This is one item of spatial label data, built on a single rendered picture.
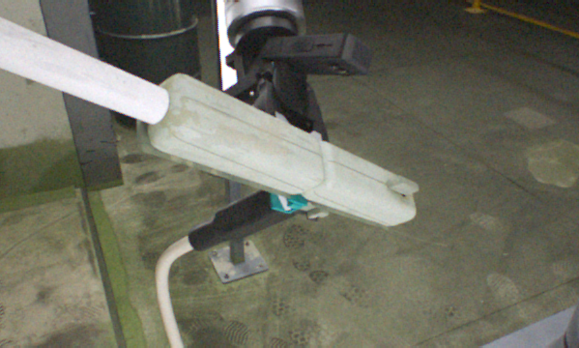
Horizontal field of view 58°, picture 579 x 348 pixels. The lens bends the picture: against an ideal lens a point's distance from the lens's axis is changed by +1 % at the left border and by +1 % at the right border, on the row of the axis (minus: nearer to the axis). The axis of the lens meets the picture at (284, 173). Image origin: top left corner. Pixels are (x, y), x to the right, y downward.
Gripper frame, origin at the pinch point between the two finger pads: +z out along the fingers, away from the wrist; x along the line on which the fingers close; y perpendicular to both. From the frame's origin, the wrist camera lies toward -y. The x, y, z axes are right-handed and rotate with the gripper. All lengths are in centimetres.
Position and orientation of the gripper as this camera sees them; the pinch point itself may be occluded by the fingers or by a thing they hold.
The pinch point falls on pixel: (305, 197)
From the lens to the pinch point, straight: 48.4
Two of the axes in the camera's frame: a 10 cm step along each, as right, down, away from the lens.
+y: -7.5, 3.6, 5.5
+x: -6.5, -2.5, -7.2
